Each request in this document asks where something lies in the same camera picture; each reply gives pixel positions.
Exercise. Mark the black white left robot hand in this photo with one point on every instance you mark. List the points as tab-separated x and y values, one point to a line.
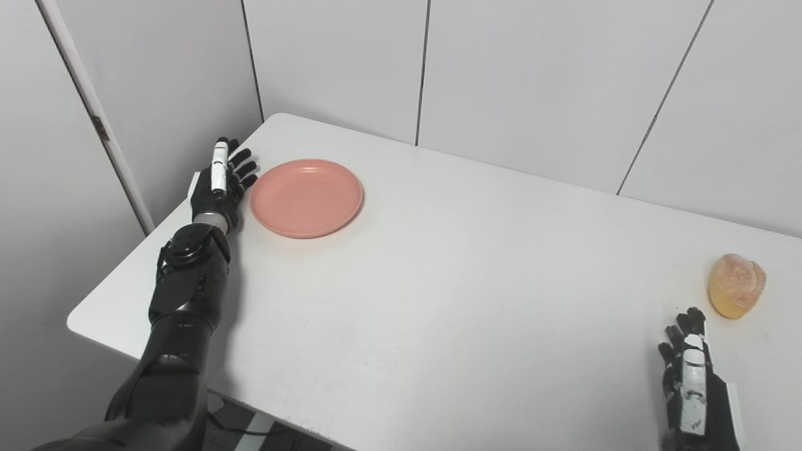
207	197

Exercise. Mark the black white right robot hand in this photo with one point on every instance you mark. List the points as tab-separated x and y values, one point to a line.
720	413

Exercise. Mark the pink round plate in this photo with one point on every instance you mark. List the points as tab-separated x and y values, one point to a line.
307	197

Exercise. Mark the crusty bread roll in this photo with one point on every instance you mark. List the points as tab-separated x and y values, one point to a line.
736	285

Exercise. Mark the white wall corner post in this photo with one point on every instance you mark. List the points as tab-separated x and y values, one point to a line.
94	106

